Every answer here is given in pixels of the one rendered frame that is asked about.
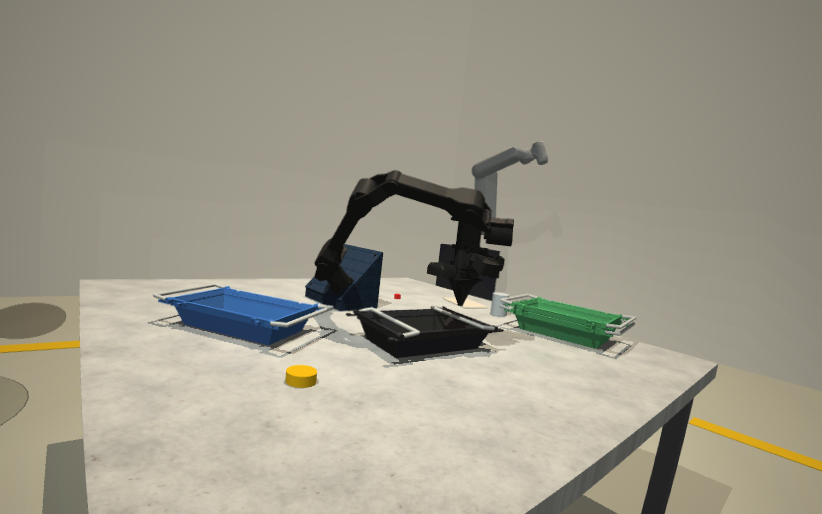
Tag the beige flat rectangular board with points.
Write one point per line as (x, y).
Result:
(468, 304)

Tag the yellow short cylinder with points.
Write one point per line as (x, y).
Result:
(301, 376)

